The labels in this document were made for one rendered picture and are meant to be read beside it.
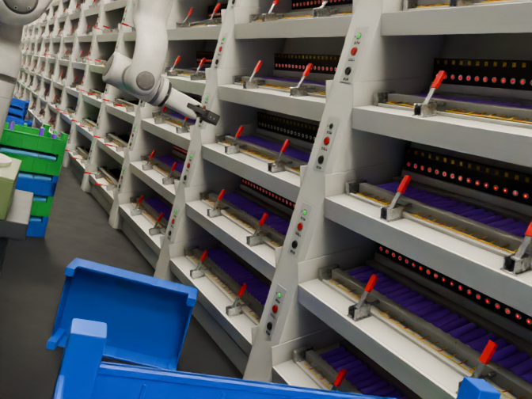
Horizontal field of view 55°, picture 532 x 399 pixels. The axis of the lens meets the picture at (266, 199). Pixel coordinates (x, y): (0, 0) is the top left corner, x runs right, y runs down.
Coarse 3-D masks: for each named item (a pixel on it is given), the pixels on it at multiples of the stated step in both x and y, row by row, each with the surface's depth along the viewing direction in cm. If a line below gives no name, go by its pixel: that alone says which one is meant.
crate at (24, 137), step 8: (16, 128) 195; (24, 128) 197; (32, 128) 199; (48, 128) 202; (8, 136) 176; (16, 136) 177; (24, 136) 179; (32, 136) 181; (40, 136) 183; (48, 136) 201; (56, 136) 196; (64, 136) 188; (8, 144) 176; (16, 144) 178; (24, 144) 180; (32, 144) 182; (40, 144) 184; (48, 144) 185; (56, 144) 187; (64, 144) 189; (48, 152) 186; (56, 152) 188
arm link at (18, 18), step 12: (0, 0) 104; (12, 0) 105; (24, 0) 106; (36, 0) 108; (48, 0) 111; (0, 12) 106; (12, 12) 106; (24, 12) 107; (36, 12) 109; (12, 24) 110; (24, 24) 110
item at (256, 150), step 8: (232, 136) 169; (240, 144) 161; (248, 144) 156; (256, 152) 152; (264, 152) 148; (272, 152) 145; (272, 160) 145; (288, 160) 137; (296, 160) 135; (296, 168) 134
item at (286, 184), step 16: (224, 128) 172; (256, 128) 175; (208, 144) 170; (304, 144) 150; (208, 160) 167; (224, 160) 155; (240, 160) 147; (256, 160) 146; (240, 176) 147; (256, 176) 138; (272, 176) 130; (288, 176) 129; (288, 192) 125
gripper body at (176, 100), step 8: (168, 96) 138; (176, 96) 139; (184, 96) 140; (160, 104) 140; (168, 104) 139; (176, 104) 139; (184, 104) 140; (192, 104) 143; (200, 104) 142; (184, 112) 141; (192, 112) 142
